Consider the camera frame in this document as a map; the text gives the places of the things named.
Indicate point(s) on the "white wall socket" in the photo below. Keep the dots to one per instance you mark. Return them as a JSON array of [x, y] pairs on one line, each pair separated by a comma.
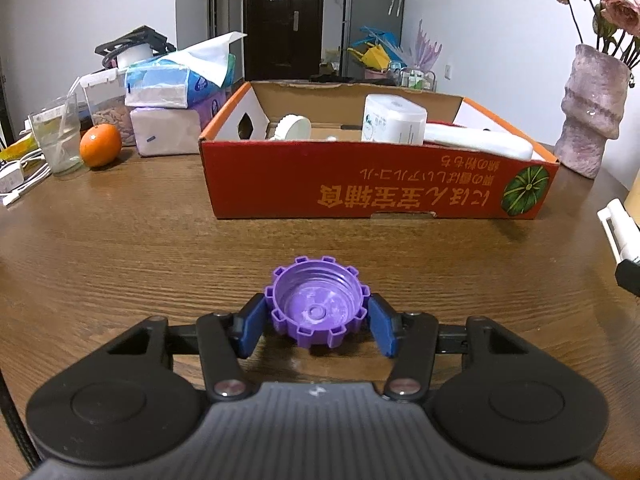
[[449, 71]]

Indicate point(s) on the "small white spray bottle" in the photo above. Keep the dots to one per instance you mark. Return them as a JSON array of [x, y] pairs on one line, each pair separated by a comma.
[[622, 232]]

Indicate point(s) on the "grey cabinet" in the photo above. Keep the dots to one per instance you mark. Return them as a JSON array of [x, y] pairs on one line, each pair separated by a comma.
[[355, 10]]

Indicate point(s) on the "red cardboard box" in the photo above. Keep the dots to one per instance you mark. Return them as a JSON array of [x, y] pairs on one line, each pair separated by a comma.
[[300, 180]]

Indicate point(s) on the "purple bottle cap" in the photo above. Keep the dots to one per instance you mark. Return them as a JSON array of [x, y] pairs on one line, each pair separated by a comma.
[[315, 310]]

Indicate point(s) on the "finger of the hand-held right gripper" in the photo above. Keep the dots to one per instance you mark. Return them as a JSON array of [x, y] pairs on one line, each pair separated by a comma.
[[631, 282]]

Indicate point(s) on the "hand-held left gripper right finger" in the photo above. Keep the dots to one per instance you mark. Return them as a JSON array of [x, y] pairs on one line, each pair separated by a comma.
[[382, 330]]

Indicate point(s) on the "white drinking straw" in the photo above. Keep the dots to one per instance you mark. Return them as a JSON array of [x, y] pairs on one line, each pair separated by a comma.
[[67, 110]]

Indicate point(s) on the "trolley cart with bottles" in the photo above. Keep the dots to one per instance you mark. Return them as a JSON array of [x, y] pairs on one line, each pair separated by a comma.
[[415, 80]]

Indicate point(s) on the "pink ceramic vase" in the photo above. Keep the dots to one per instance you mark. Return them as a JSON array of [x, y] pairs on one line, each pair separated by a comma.
[[590, 110]]

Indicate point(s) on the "red and white lint brush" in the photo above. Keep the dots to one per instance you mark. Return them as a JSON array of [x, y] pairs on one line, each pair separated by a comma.
[[480, 142]]

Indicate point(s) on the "dark wooden door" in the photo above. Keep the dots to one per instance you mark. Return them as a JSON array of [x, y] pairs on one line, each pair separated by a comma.
[[260, 35]]

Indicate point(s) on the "black cloth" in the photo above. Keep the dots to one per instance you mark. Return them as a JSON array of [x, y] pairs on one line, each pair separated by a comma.
[[340, 78]]

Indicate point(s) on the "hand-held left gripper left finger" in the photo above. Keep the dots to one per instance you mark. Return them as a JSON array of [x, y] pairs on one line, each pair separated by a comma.
[[250, 330]]

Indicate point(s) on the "bunch of dried pink roses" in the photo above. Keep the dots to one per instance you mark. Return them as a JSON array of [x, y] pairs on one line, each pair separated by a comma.
[[620, 5]]

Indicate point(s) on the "clear glass cup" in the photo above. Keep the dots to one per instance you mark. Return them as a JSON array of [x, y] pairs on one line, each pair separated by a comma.
[[60, 155]]

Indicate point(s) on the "white charger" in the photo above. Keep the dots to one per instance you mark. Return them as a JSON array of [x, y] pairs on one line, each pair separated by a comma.
[[10, 177]]

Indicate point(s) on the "white plastic bottle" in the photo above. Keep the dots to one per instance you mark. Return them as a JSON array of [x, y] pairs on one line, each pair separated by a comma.
[[395, 122]]

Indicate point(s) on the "pink bucket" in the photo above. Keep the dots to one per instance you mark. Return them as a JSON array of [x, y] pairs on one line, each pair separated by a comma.
[[376, 74]]

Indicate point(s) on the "orange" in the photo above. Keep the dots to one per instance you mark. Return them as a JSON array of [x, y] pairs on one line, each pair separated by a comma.
[[100, 145]]

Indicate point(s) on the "white paper roll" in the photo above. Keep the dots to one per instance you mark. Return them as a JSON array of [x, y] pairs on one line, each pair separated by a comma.
[[132, 55]]

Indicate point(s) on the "blue tissue pack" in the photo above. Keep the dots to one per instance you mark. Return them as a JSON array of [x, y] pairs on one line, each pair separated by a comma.
[[165, 85]]

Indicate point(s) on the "interior door frame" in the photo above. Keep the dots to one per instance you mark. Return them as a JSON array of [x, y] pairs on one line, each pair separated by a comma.
[[214, 0]]

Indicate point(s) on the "black folding stand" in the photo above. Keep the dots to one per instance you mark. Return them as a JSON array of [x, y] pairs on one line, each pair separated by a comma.
[[145, 37]]

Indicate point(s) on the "white tissue pack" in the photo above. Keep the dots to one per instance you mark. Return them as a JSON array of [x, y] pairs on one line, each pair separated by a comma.
[[165, 132]]

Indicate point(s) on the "clear food container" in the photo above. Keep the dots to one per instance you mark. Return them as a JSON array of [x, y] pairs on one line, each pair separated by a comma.
[[107, 110]]

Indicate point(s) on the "yellow bag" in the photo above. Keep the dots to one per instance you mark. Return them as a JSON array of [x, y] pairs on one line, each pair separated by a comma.
[[375, 57]]

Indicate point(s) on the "purple decorative feathers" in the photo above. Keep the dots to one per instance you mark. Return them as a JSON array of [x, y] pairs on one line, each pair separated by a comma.
[[425, 47]]

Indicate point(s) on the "white ridged bottle cap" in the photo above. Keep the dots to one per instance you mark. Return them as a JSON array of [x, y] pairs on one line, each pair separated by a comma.
[[295, 127]]

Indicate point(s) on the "purple tissue pack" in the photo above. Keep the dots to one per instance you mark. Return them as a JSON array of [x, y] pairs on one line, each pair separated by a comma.
[[210, 105]]

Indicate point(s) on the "yellow packet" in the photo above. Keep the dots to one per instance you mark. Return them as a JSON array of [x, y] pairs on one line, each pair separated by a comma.
[[22, 147]]

